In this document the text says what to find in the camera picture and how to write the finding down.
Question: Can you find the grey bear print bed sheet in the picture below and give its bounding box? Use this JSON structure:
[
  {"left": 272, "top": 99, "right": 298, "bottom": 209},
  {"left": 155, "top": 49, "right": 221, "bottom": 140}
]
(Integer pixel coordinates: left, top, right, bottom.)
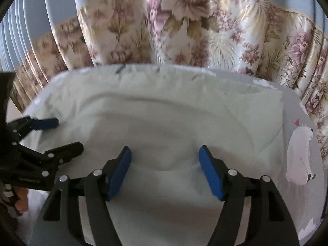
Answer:
[{"left": 5, "top": 64, "right": 326, "bottom": 246}]

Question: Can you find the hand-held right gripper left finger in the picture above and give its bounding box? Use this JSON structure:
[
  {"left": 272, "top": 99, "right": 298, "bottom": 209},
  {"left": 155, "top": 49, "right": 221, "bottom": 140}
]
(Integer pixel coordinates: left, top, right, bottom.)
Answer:
[{"left": 42, "top": 146, "right": 132, "bottom": 246}]

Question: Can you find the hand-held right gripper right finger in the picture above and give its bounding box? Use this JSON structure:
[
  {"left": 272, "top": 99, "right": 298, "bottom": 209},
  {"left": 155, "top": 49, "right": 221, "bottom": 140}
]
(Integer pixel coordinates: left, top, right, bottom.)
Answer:
[{"left": 198, "top": 145, "right": 300, "bottom": 246}]

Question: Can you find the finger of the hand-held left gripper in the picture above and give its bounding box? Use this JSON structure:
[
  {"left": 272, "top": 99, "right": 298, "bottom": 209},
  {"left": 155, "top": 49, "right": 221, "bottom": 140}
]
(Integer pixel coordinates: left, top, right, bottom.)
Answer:
[
  {"left": 6, "top": 116, "right": 60, "bottom": 141},
  {"left": 19, "top": 142, "right": 84, "bottom": 170}
]

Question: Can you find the beige hooded jacket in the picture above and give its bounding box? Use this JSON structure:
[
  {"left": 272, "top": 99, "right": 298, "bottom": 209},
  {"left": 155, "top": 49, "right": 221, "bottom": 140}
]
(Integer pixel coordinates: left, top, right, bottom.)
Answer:
[{"left": 24, "top": 64, "right": 285, "bottom": 246}]

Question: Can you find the floral satin curtain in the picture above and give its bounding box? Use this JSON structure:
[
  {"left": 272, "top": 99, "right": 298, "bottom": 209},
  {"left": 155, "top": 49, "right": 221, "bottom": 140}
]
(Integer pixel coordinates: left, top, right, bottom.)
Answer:
[{"left": 11, "top": 0, "right": 328, "bottom": 170}]

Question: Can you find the person's left hand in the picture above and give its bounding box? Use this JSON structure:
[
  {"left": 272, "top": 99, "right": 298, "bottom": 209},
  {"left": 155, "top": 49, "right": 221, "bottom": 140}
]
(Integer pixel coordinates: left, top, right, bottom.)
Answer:
[{"left": 15, "top": 188, "right": 29, "bottom": 213}]

